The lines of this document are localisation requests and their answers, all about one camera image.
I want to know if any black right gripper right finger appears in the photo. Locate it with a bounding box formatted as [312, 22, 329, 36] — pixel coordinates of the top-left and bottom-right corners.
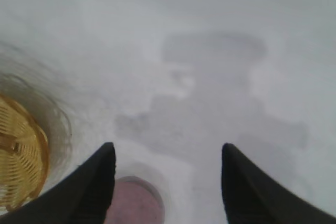
[222, 142, 336, 224]

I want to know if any yellow woven wicker basket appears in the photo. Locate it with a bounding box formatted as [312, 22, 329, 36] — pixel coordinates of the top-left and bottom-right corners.
[0, 92, 51, 213]

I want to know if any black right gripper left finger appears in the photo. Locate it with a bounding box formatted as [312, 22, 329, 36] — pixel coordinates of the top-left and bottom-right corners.
[0, 142, 117, 224]

